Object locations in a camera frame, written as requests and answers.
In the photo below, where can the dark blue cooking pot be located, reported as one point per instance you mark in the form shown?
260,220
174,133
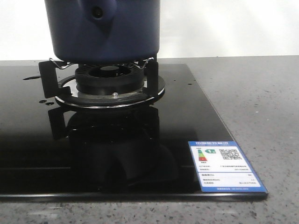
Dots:
104,31

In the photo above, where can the black metal pot support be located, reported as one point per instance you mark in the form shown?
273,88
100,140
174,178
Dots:
65,90

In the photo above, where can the black round gas burner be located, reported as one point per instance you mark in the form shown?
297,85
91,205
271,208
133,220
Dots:
105,80

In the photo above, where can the blue energy efficiency label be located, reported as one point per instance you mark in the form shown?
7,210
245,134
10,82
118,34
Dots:
221,166

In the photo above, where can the black glass stove top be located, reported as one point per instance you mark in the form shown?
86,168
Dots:
51,153

